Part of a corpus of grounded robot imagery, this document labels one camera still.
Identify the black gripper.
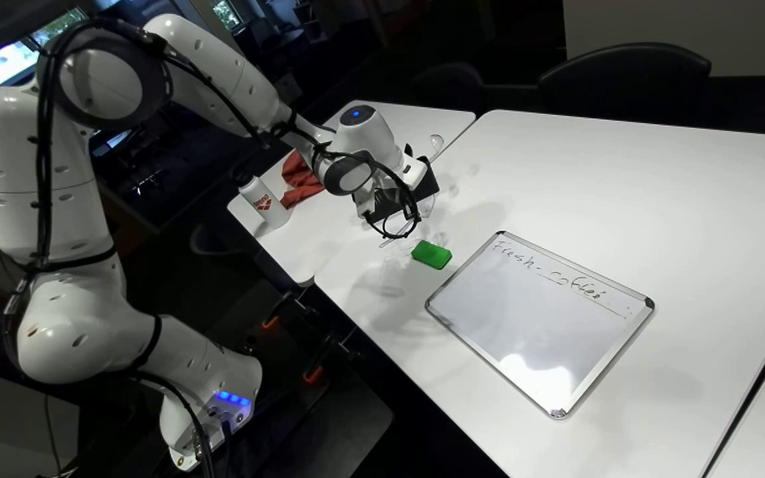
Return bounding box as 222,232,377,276
396,170,432,208

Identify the clear plastic spoon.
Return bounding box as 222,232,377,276
424,127,452,170

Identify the green block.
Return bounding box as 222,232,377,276
410,236,455,273

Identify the small black office chair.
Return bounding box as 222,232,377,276
406,58,495,114

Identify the red cloth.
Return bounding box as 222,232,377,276
280,148,330,213

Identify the white cup with red mark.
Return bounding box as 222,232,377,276
236,174,280,235

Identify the silver framed whiteboard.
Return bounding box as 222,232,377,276
423,229,659,419

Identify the large black office chair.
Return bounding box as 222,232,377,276
535,39,715,127

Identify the bright computer monitor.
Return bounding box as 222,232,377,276
0,6,91,91

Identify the black clamp with orange handle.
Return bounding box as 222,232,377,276
301,330,361,389
258,276,318,338

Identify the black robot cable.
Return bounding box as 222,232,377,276
0,16,424,476

